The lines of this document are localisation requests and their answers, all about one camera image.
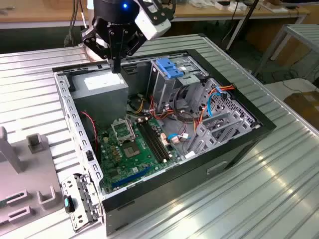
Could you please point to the black RAM slot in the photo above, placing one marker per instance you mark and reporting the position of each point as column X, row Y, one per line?
column 150, row 143
column 158, row 139

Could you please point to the grey parts rack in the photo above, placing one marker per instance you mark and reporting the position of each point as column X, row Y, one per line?
column 30, row 174

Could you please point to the grey power supply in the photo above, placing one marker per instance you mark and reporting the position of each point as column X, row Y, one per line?
column 99, row 99

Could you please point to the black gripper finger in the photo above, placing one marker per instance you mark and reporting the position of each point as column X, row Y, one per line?
column 134, row 41
column 96, row 42

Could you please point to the wooden desk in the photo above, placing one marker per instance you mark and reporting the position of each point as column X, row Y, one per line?
column 37, row 15

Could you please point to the black PC case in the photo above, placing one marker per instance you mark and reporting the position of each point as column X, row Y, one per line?
column 174, row 179

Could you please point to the metal optical drive cage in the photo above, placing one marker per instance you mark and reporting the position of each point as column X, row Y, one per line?
column 162, row 87

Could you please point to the brown cardboard box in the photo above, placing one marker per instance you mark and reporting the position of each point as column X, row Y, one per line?
column 306, row 104

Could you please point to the green motherboard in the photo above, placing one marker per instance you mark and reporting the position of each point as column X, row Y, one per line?
column 109, row 159

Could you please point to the white box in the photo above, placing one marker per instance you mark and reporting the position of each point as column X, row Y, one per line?
column 236, row 7

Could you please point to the blue expansion slot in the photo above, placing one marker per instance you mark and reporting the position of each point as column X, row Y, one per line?
column 132, row 177

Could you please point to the black tripod leg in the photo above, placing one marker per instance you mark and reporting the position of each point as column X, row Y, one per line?
column 243, row 22

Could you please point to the blue drive latch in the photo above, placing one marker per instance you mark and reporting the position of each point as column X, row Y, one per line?
column 169, row 68

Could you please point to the CPU socket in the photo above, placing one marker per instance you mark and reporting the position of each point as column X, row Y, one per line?
column 130, row 150

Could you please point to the metal disk bay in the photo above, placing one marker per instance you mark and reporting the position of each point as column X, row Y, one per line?
column 207, row 142

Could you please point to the black blue latch tab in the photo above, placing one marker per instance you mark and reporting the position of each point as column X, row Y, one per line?
column 68, row 204

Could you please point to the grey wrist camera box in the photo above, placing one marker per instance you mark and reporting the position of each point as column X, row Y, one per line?
column 152, row 27

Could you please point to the grey expansion bracket latch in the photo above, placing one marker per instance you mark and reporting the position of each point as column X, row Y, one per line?
column 84, row 199

